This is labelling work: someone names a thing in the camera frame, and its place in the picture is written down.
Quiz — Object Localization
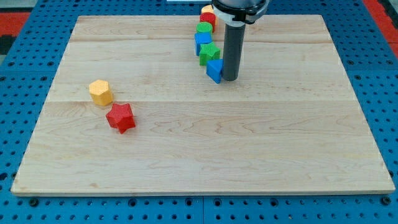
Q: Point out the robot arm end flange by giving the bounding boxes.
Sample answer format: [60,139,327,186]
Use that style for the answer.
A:
[211,0,270,27]

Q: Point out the yellow block at back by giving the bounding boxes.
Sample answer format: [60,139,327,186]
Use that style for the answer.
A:
[201,4,214,14]

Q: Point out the red cylinder block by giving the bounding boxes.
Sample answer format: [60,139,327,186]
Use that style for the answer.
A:
[200,12,216,32]

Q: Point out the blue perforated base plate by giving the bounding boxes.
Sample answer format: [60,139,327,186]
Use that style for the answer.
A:
[1,1,397,223]

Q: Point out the yellow hexagon block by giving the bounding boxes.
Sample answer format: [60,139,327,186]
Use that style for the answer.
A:
[89,80,113,106]

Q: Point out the blue triangle block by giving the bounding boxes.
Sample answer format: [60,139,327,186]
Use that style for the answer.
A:
[206,59,223,84]

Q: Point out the green cylinder block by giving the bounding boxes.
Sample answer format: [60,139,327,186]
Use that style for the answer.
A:
[196,22,213,34]

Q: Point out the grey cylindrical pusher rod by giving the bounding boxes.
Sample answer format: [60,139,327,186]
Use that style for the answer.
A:
[222,24,246,81]

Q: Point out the green star block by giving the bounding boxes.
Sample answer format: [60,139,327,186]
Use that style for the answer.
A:
[199,42,221,66]

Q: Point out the red star block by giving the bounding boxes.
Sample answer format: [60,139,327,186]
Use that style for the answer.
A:
[106,103,136,134]

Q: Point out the blue cube block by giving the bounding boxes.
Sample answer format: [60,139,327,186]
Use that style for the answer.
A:
[194,32,213,56]

